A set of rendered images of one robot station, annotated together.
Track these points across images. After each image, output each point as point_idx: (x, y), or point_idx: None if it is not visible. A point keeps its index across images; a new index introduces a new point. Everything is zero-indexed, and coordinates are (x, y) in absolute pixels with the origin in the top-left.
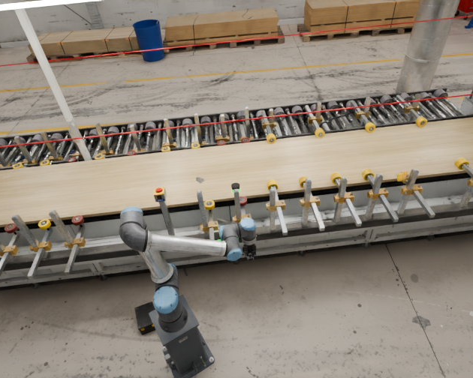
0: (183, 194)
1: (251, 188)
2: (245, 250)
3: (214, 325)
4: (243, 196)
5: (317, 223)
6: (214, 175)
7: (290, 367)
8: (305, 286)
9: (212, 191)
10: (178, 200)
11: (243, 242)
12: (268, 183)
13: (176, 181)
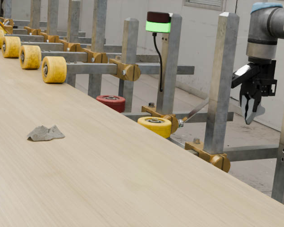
0: (140, 151)
1: (59, 93)
2: (270, 79)
3: None
4: (99, 96)
5: None
6: (10, 122)
7: None
8: None
9: (97, 122)
10: (178, 156)
11: (275, 55)
12: (57, 62)
13: (71, 168)
